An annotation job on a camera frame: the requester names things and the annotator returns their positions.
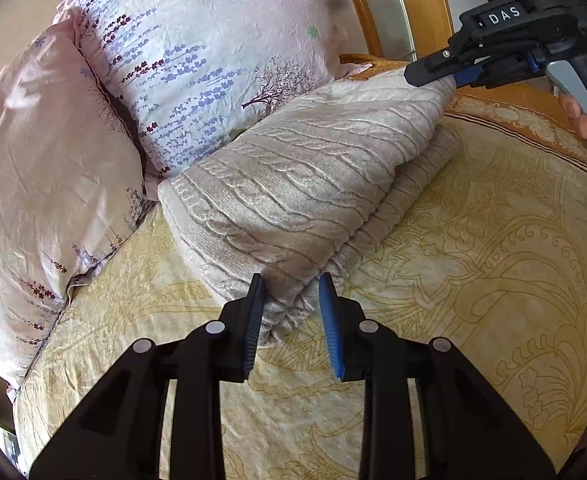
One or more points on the pink floral print pillow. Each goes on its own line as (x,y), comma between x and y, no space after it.
(198,50)
(38,160)

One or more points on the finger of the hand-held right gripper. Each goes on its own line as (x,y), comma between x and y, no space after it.
(493,72)
(438,62)

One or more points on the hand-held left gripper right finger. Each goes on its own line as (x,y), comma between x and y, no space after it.
(331,330)

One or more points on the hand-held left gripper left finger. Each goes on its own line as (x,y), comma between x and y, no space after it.
(251,330)

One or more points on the yellow patterned bedsheet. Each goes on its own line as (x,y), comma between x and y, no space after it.
(473,260)

